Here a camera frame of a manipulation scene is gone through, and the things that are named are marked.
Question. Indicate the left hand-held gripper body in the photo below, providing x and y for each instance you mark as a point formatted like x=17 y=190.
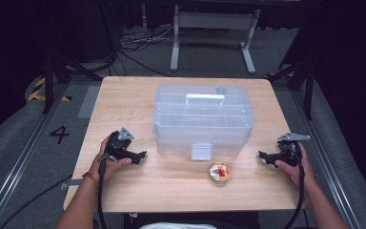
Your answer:
x=118 y=149

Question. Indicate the grey table edge bracket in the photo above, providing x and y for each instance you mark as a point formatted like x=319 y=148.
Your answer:
x=71 y=183

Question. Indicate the person's right hand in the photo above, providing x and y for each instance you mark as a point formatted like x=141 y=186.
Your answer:
x=298 y=175

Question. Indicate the person's white clothing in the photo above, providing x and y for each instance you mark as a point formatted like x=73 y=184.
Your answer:
x=178 y=226

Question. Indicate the person's left hand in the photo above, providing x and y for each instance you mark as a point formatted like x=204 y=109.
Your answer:
x=105 y=170

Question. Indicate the white metal desk frame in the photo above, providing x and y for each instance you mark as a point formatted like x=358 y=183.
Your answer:
x=214 y=20

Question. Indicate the round wrapped snack packet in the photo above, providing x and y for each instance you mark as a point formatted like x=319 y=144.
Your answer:
x=219 y=172

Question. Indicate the clear plastic storage box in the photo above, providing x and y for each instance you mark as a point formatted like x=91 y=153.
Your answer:
x=203 y=124

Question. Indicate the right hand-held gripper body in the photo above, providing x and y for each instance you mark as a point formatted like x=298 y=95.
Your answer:
x=289 y=152

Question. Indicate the grey metal floor rail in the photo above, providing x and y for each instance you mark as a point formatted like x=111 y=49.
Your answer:
x=22 y=159
x=327 y=159

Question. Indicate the black metal stand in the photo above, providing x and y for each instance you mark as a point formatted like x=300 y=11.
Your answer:
x=49 y=82
x=308 y=86

